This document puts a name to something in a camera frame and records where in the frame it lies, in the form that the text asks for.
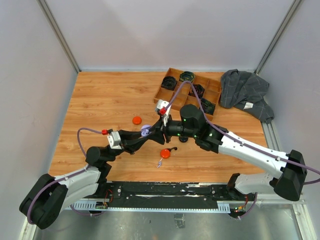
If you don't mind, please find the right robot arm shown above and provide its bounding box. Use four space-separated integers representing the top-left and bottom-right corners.
142 104 307 202

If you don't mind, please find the orange earbud case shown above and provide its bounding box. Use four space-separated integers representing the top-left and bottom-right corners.
160 148 171 159
132 116 142 125

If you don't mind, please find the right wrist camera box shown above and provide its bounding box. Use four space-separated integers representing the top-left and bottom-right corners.
155 99 171 127

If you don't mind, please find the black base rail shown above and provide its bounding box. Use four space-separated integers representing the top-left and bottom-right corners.
73 181 255 213

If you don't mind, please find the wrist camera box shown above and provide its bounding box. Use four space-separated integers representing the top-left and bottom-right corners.
107 131 122 150
155 99 171 127

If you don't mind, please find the black earbud case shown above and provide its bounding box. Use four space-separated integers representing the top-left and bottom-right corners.
178 136 189 143

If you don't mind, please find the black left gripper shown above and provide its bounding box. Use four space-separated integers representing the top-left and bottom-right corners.
103 129 149 163

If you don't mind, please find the purple earbud case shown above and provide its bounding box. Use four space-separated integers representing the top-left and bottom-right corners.
140 124 152 137

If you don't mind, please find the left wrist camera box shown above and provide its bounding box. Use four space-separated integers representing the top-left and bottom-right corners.
107 131 122 150

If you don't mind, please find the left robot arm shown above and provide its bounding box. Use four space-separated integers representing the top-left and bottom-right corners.
19 125 152 230

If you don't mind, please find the dark red rolled belt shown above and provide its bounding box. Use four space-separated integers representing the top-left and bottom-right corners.
188 84 205 99

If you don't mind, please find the dark green rolled belt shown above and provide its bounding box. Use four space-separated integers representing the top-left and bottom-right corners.
200 98 216 115

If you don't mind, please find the grey crumpled cloth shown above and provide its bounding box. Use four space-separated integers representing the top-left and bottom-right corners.
219 69 275 124

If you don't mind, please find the wooden compartment tray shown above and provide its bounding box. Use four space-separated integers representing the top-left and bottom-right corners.
153 67 223 113

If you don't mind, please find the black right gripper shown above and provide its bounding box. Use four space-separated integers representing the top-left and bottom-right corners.
145 112 197 145

